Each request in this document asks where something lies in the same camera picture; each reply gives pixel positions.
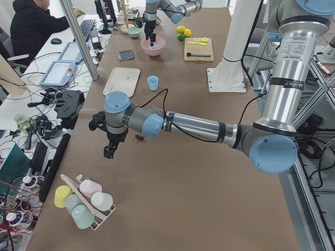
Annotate seated person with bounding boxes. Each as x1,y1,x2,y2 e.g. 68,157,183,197
10,0,69,61

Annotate teach pendant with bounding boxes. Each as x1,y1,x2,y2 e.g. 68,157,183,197
58,42,83,64
39,60,76,87

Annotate mint green bowl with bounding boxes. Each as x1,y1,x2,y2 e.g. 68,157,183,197
127,26,142,38

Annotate white plastic cup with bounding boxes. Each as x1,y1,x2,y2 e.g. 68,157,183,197
91,192,114,211

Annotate teach pendant near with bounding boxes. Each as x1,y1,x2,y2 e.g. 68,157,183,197
39,60,76,87

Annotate yellow lemon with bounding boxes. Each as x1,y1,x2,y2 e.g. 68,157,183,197
183,29,192,37
176,26,186,34

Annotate pink plastic cup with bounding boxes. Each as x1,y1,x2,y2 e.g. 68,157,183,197
79,179,102,199

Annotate black computer mouse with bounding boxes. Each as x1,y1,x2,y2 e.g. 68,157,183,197
50,38,62,45

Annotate white wire cup rack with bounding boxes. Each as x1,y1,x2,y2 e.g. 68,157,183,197
60,174,116,230

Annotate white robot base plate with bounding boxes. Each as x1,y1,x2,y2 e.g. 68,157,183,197
206,59,246,93

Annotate grey folded cloth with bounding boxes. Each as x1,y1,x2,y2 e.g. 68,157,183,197
118,50,135,61

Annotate mint plastic cup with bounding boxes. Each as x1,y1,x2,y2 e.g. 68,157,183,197
71,204,95,229

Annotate wooden cup tree stand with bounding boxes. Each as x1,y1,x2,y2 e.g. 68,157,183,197
117,0,134,33

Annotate cream rabbit tray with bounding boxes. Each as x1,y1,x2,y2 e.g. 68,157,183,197
103,67,140,97

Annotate pink bowl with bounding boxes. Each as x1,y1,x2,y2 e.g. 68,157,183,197
141,37,166,56

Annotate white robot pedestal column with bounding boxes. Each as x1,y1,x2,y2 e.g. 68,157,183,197
222,1,263,63

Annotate wooden cutting board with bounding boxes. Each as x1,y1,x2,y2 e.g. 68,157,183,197
184,38,214,63

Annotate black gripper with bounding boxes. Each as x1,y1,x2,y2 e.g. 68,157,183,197
144,20,156,47
103,128,128,159

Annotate black keyboard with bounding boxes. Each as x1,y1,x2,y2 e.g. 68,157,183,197
80,19,95,42

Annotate aluminium frame post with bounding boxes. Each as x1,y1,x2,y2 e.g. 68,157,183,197
59,0,98,80

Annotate yellow plastic cup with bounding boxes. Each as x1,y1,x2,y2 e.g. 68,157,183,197
54,185,72,208

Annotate light blue plastic cup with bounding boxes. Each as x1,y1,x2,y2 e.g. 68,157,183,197
147,75,159,91

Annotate yellow lemon far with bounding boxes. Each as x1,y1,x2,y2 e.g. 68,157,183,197
176,26,186,34

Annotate teach pendant far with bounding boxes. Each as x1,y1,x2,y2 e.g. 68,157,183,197
58,42,83,64

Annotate yellow plastic knife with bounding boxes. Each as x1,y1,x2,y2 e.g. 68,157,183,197
187,41,207,46

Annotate yellow lemon near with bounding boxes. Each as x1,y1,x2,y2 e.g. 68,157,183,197
183,29,192,37

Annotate grey plastic cup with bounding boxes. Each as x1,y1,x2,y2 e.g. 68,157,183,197
65,193,83,214

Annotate green lime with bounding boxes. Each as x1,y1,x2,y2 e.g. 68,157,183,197
177,33,185,41

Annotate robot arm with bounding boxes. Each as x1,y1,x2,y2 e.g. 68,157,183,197
95,19,259,177
143,0,203,46

